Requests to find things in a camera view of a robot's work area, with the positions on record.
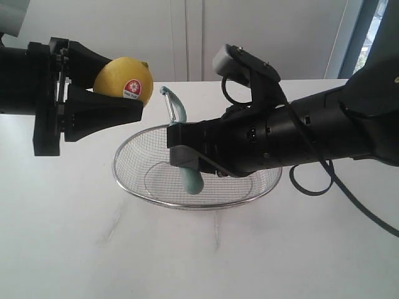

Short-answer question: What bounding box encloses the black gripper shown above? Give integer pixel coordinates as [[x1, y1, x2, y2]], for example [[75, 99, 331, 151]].
[[166, 105, 249, 178]]

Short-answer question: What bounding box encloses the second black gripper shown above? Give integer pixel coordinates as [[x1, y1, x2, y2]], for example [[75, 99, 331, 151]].
[[27, 37, 143, 156]]

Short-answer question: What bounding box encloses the teal handled peeler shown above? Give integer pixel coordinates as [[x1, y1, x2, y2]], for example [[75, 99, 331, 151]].
[[160, 86, 204, 195]]

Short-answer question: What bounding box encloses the yellow lemon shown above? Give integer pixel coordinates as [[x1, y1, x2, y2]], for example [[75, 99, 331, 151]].
[[93, 57, 153, 107]]

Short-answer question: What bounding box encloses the second dark Piper robot arm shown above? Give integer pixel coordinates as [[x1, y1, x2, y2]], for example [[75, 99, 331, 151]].
[[1, 37, 143, 156]]

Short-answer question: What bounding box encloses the steel wire mesh basket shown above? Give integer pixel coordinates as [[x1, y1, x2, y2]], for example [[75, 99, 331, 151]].
[[112, 125, 282, 211]]

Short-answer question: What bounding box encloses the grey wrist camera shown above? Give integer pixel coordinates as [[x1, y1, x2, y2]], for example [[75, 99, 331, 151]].
[[213, 44, 281, 87]]

